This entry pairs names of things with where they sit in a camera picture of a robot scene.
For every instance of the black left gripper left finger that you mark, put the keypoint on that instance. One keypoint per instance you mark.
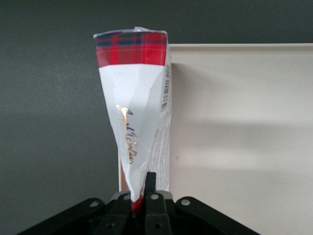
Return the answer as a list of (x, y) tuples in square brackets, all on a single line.
[(115, 218)]

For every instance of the cream plastic tray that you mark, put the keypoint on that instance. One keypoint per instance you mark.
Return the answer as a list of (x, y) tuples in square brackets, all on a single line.
[(232, 134)]

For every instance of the red tartan cookie box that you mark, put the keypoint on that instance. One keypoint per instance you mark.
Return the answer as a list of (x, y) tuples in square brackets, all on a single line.
[(132, 98)]

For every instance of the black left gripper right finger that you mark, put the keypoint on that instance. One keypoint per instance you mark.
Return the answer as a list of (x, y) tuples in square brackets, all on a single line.
[(156, 213)]

